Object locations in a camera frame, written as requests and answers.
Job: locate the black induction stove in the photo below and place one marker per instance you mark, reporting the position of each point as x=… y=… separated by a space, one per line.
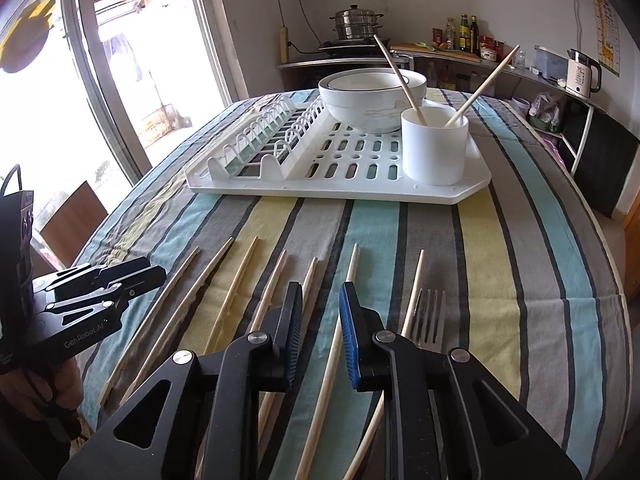
x=350 y=49

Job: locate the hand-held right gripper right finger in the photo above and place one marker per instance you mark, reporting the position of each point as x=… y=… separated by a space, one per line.
x=350 y=345

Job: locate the white electric kettle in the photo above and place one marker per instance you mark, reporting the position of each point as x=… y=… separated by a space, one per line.
x=580 y=77

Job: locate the beige power strip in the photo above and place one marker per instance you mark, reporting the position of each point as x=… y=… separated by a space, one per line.
x=285 y=45

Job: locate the green bottle with yellow label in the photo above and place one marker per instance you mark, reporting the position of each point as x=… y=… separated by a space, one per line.
x=465 y=35

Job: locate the bottle with red label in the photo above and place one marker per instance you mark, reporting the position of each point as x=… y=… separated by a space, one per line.
x=447 y=79

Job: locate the black cabinet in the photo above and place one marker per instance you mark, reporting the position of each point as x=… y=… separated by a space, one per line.
x=605 y=160

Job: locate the person's left hand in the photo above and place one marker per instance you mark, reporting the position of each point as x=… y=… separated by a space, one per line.
x=65 y=390

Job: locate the wooden cutting board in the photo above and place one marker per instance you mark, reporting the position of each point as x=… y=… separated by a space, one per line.
x=450 y=54

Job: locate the small red sauce jar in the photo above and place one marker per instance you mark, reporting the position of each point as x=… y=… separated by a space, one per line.
x=439 y=39

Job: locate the metal fork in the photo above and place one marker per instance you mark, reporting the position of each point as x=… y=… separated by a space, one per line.
x=430 y=335

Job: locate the green onion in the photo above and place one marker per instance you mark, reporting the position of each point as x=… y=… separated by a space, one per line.
x=424 y=45

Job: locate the giraffe wall poster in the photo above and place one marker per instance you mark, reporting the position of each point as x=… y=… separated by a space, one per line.
x=606 y=30

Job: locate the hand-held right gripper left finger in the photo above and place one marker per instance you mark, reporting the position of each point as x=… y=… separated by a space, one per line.
x=295 y=345

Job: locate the bunch of wooden chopsticks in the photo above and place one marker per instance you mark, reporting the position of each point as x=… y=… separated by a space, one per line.
x=351 y=266

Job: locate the white bowl with dark rim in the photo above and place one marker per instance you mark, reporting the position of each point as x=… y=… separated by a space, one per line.
x=360 y=110
x=360 y=79

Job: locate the dark sauce bottle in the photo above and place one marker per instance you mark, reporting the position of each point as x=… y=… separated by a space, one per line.
x=475 y=35

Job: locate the small white bucket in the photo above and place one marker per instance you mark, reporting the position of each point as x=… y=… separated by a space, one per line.
x=521 y=107

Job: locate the white plastic bottle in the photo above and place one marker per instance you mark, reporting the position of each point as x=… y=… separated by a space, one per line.
x=432 y=76

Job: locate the low metal shelf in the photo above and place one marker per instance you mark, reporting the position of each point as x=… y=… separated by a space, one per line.
x=300 y=72

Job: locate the clear plastic container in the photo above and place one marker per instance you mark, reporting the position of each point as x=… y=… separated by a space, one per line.
x=550 y=62

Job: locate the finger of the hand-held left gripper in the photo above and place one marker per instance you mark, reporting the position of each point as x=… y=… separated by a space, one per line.
x=135 y=272
x=100 y=302

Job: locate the tall metal shelf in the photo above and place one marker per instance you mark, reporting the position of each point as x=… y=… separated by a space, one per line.
x=582 y=135

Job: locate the yellow and black object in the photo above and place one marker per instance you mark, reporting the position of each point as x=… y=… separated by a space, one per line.
x=27 y=35

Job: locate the crumpled plastic bags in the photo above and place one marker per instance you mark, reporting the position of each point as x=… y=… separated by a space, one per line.
x=546 y=110

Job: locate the stainless steel steamer pot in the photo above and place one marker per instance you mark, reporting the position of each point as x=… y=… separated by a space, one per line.
x=356 y=22

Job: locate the white plastic dish rack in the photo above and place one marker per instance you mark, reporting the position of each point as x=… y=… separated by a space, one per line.
x=350 y=191

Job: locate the dark glass jar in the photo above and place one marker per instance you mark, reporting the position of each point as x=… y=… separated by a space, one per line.
x=463 y=83

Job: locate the clear bottle with yellow cap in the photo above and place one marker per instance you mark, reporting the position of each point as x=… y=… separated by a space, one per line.
x=450 y=35

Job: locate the brown wooden panel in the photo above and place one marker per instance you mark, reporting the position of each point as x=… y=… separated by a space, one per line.
x=75 y=225

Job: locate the clear drinking glass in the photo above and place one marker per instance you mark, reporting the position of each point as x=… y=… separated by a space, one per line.
x=521 y=60

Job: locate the striped tablecloth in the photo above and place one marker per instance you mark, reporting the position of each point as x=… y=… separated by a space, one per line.
x=500 y=260

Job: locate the sliding glass door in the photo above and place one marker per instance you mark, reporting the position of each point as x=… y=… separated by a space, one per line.
x=75 y=85

